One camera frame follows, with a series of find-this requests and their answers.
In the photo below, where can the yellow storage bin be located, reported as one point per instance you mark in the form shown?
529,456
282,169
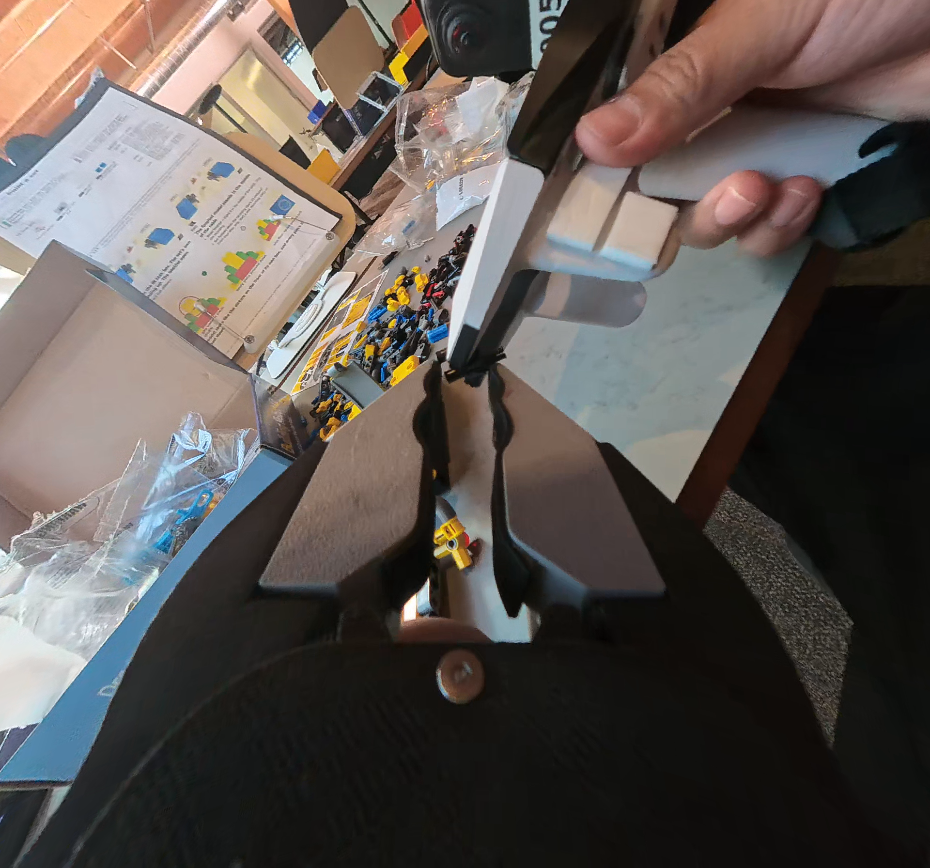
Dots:
407,58

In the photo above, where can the small white label bag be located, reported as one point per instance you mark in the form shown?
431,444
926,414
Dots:
465,196

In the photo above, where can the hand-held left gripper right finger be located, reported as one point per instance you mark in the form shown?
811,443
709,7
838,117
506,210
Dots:
574,519

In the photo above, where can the white paper bag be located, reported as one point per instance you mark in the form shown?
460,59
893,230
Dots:
36,664

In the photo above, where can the black connector with blue pin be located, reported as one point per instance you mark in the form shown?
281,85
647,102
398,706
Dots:
472,372

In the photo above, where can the person's right hand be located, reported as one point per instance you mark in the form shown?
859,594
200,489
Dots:
814,25

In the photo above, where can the small display stand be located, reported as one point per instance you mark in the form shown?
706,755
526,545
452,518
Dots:
376,101

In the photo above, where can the blue cardboard kit box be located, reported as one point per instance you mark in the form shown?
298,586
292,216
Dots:
109,374

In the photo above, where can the pile of blue grey brick parts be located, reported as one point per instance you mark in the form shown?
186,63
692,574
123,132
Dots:
392,330

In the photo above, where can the background wooden table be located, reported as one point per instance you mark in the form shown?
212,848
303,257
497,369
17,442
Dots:
378,149

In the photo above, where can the yellow printed leaflet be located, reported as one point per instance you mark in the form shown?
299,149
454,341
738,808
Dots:
341,330

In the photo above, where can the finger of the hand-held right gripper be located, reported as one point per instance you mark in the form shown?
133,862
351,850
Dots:
494,250

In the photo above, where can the crumpled clear plastic bag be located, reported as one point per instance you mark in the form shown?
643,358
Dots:
399,225
450,119

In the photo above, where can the instruction sign board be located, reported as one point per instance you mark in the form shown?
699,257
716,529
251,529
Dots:
167,199

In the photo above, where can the red storage bin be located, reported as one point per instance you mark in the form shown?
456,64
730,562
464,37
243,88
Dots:
408,16

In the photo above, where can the grey desk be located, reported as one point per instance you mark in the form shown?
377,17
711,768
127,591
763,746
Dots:
654,388

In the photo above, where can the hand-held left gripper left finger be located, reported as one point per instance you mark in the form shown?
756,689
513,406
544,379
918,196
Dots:
341,512

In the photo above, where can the pile of black red pins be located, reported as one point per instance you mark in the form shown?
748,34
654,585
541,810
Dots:
447,265

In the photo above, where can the yellow black brick vehicle model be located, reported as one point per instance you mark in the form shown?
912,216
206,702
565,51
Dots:
450,541

